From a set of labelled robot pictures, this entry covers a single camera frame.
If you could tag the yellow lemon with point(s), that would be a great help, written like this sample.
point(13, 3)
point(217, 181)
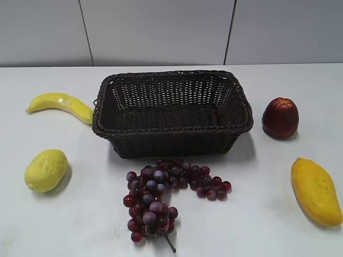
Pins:
point(46, 170)

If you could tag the dark woven wicker basket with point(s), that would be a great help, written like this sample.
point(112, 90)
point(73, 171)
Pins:
point(171, 113)

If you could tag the purple grape bunch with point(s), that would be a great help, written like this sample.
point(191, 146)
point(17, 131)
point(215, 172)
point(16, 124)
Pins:
point(149, 215)

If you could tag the red apple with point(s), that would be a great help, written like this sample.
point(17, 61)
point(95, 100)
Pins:
point(280, 118)

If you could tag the yellow banana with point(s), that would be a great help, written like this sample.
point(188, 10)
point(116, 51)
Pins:
point(63, 102)

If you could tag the yellow mango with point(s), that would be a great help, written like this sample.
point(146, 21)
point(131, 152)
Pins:
point(315, 192)

